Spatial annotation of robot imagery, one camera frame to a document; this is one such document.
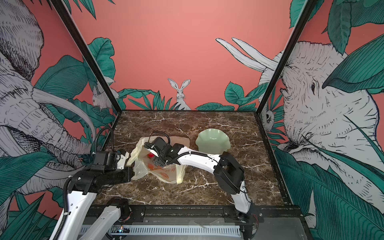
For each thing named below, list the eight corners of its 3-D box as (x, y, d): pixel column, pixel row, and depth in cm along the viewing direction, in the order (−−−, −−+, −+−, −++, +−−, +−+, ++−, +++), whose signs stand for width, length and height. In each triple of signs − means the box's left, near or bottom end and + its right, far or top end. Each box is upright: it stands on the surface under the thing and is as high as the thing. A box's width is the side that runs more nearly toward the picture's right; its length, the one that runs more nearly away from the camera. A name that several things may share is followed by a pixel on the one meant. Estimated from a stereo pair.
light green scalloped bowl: (196, 154, 98) (196, 149, 94) (196, 133, 109) (196, 128, 105) (229, 154, 99) (231, 149, 94) (226, 133, 110) (227, 128, 105)
